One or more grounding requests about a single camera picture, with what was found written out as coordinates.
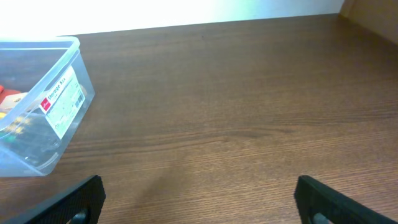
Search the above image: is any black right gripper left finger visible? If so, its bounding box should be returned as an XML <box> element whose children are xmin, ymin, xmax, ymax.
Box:
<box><xmin>5</xmin><ymin>175</ymin><xmax>106</xmax><ymax>224</ymax></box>

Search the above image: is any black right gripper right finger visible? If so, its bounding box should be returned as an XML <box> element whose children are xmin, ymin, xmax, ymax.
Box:
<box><xmin>294</xmin><ymin>175</ymin><xmax>397</xmax><ymax>224</ymax></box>

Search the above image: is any orange scraper wooden handle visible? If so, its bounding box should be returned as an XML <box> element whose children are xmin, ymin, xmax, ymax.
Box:
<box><xmin>1</xmin><ymin>85</ymin><xmax>27</xmax><ymax>113</ymax></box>

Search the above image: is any white label on container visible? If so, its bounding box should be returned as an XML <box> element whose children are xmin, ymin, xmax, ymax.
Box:
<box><xmin>39</xmin><ymin>66</ymin><xmax>85</xmax><ymax>139</ymax></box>

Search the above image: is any clear plastic container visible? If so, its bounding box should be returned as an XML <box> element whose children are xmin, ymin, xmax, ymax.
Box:
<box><xmin>1</xmin><ymin>37</ymin><xmax>95</xmax><ymax>177</ymax></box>

